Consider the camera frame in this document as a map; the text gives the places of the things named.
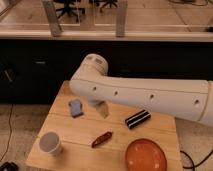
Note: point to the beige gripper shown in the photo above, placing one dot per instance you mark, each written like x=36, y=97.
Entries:
x=102, y=109

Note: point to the grey metal post right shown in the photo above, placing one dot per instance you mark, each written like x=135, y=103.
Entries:
x=121, y=18

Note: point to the blue sponge block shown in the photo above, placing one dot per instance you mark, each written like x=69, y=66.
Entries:
x=75, y=108

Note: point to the black object floor corner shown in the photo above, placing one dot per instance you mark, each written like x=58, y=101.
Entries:
x=9, y=167

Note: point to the grey metal post left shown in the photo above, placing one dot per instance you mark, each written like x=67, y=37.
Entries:
x=50, y=11

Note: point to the black office chair left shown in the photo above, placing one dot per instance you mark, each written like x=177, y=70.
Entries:
x=70, y=7

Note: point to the black white striped block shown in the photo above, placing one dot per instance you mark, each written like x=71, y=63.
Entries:
x=137, y=119

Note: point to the black office chair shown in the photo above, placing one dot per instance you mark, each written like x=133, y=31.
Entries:
x=110, y=3
x=70, y=7

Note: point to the black office chair right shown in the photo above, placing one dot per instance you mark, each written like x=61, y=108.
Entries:
x=110, y=3

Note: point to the red pocket knife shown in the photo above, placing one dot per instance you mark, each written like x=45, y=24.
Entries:
x=101, y=139

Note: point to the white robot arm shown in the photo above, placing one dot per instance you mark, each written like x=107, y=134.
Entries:
x=186, y=99

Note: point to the grey metal post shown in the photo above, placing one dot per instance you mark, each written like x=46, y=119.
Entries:
x=50, y=11
x=121, y=18

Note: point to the white ceramic cup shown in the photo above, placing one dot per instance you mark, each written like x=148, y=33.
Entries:
x=50, y=143

